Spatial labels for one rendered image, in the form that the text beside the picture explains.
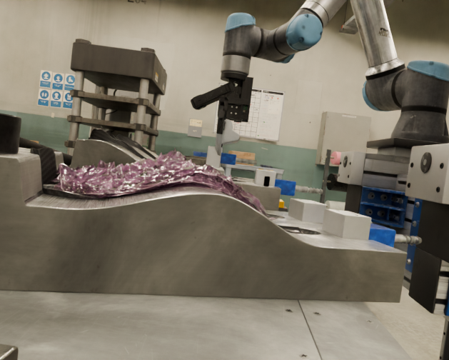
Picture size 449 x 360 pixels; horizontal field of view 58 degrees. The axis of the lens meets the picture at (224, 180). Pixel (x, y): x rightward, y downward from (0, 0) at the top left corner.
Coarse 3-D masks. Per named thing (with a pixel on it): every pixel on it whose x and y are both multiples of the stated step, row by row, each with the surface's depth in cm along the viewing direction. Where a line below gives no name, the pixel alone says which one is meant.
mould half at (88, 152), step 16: (80, 144) 72; (96, 144) 72; (112, 144) 72; (80, 160) 72; (96, 160) 72; (112, 160) 72; (128, 160) 72; (256, 192) 71; (272, 192) 71; (272, 208) 71
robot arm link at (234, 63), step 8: (224, 56) 104; (232, 56) 102; (240, 56) 102; (224, 64) 103; (232, 64) 102; (240, 64) 102; (248, 64) 104; (224, 72) 104; (232, 72) 103; (240, 72) 103; (248, 72) 105
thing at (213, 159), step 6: (210, 150) 105; (222, 150) 108; (210, 156) 105; (216, 156) 105; (222, 156) 105; (228, 156) 105; (234, 156) 105; (210, 162) 105; (216, 162) 105; (222, 162) 105; (228, 162) 105; (234, 162) 105; (240, 162) 107; (246, 162) 106; (252, 162) 106
